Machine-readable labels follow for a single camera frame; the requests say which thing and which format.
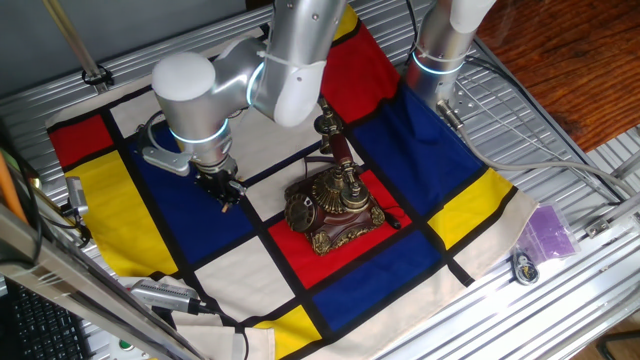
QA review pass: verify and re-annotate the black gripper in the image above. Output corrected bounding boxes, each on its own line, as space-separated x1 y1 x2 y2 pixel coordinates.
193 163 248 214

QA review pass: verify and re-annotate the antique rotary phone base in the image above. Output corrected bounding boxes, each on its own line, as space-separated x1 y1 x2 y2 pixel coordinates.
283 167 386 257

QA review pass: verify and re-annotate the brass and red phone handset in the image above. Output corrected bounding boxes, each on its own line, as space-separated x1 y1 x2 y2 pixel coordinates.
313 97 372 211

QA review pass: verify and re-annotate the colour block tablecloth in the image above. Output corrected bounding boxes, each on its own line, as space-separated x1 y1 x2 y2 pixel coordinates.
44 4 540 360

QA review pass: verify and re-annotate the ribbed silver device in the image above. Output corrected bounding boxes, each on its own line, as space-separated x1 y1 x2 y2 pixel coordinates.
128 278 207 316

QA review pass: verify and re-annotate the grey box with green button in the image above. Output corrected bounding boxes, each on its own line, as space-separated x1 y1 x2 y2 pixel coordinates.
107 335 151 360

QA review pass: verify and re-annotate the orange rod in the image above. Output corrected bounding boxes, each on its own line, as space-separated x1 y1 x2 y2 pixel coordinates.
0 149 29 224

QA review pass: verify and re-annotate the metal pole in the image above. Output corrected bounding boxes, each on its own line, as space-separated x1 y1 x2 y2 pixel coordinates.
41 0 109 94

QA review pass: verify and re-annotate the black keyboard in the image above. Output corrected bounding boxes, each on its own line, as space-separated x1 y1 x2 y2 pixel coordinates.
0 279 96 360

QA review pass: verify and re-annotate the small padlock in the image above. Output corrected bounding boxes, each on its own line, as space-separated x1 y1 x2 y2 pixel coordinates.
511 246 541 287

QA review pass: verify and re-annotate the purple plastic bag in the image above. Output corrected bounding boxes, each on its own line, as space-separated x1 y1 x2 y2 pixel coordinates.
514 201 582 264

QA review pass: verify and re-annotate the wrist camera with silver bracket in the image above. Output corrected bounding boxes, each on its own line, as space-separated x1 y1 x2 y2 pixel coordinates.
136 111 195 178

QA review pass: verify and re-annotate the dark coiled phone cord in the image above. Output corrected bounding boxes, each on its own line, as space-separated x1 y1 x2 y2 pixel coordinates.
302 154 337 174

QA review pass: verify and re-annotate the small silver camera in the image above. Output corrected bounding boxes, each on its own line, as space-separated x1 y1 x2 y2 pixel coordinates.
63 174 91 218

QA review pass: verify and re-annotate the aluminium frame bar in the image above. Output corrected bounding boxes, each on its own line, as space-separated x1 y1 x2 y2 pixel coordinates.
0 202 206 360

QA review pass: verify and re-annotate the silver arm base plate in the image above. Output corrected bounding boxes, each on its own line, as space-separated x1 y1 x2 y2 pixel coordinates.
439 82 482 122

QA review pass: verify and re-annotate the grey robot power cable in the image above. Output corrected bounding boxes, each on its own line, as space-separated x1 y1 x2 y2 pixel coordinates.
435 98 640 197

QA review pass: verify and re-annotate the aluminium profile bracket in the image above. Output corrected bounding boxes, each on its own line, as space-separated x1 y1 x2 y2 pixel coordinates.
583 149 640 239

